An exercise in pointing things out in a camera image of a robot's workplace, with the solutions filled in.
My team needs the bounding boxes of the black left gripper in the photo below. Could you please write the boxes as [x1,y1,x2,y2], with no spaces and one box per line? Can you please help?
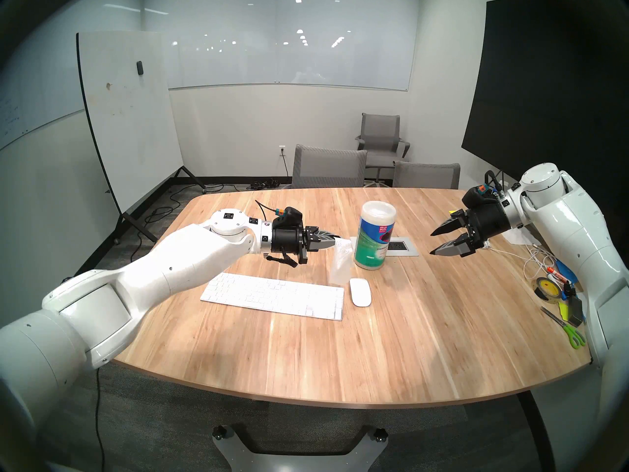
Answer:
[270,224,341,266]

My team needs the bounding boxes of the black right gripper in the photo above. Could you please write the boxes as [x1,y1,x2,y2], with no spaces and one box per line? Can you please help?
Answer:
[430,200,513,258]

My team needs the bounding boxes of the white disinfecting wipe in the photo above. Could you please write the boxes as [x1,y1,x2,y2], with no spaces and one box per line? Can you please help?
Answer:
[328,237,355,286]

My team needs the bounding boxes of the green blue wipes canister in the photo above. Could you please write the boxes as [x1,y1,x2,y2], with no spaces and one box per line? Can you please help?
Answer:
[354,201,397,270]

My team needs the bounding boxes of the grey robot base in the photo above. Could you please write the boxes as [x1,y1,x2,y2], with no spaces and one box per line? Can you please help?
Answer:
[212,424,389,472]

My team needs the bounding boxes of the white computer mouse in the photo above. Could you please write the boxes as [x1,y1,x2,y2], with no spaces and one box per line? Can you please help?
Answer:
[349,278,372,308]

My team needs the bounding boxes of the crumpled white tissue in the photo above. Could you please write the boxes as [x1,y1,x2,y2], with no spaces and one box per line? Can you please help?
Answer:
[501,225,542,246]

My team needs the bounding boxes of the grey mesh chair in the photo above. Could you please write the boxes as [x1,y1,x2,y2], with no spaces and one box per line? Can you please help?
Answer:
[291,144,368,189]
[392,161,461,190]

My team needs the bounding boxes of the white slim keyboard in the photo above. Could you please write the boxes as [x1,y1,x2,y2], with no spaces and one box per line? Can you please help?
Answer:
[200,272,345,322]

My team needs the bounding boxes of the yellow tape roll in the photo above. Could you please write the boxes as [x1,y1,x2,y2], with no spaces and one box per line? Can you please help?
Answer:
[535,277,564,302]

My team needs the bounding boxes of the white orange glue bottle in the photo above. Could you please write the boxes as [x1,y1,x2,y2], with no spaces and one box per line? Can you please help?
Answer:
[545,265,575,286]

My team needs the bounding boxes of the blue plastic item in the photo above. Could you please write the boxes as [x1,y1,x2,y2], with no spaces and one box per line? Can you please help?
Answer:
[555,260,579,286]

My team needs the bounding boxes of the grey office chair with armrests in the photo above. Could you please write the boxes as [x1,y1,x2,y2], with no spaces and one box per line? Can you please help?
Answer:
[355,113,411,184]

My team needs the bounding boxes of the black block eraser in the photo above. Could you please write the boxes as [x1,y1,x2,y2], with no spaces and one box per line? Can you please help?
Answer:
[565,294,584,327]

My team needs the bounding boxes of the white mobile whiteboard on stand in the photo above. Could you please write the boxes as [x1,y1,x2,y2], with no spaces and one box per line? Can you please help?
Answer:
[76,31,207,244]

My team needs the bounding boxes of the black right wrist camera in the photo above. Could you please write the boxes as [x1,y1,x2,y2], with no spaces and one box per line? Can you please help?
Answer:
[462,185,497,209]

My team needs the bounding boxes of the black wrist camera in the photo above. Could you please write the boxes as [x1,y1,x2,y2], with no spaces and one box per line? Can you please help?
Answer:
[462,185,497,209]
[272,206,303,229]

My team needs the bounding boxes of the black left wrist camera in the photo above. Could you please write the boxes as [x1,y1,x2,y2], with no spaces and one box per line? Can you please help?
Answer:
[272,206,303,229]

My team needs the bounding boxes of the white charger with cable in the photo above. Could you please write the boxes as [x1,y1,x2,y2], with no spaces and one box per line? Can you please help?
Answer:
[484,240,557,281]

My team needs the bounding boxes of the green handled scissors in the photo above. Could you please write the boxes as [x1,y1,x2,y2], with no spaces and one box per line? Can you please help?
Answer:
[541,306,586,350]

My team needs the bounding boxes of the large black wall screen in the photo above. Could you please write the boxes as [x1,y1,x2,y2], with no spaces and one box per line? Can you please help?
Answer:
[461,0,629,260]

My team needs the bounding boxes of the wide glass wall whiteboard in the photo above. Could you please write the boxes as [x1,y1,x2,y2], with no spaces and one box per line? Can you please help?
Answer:
[143,0,422,92]

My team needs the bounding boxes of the thin black floor cable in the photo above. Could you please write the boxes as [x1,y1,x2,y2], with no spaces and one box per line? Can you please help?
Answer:
[95,368,107,472]

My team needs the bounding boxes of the glass wall whiteboard with writing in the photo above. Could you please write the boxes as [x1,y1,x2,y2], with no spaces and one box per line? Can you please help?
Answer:
[0,0,144,151]

